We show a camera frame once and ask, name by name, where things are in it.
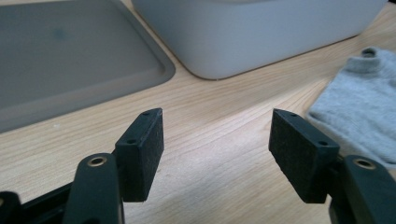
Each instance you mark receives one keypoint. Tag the grey sock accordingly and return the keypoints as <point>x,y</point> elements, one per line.
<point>361,109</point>

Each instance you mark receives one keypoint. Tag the grey plastic lid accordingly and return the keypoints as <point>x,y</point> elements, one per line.
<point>71,56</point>

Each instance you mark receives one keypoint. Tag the white plastic storage box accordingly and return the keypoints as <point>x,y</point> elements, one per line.
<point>249,34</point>

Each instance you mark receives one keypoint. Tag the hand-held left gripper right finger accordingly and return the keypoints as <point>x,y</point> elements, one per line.
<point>302,155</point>

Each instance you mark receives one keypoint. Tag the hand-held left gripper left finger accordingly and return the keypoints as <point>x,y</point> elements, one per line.
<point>140,161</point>

